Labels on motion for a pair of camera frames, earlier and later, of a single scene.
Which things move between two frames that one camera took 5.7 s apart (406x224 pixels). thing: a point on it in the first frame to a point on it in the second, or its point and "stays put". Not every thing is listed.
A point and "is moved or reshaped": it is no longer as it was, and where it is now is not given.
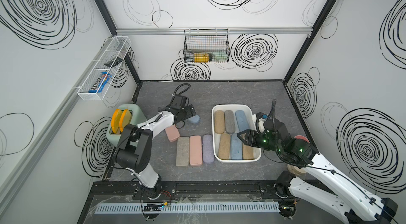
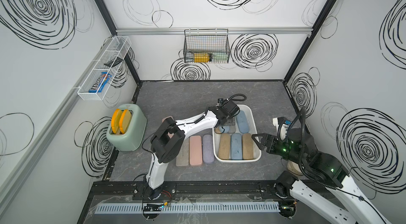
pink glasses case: x=195 y=152 stays put
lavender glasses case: x=208 y=149 stays put
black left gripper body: x=186 y=113 to x=225 y=120
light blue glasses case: x=236 y=147 stays put
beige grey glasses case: x=182 y=151 stays put
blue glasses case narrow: x=194 y=119 is moved or reshaped
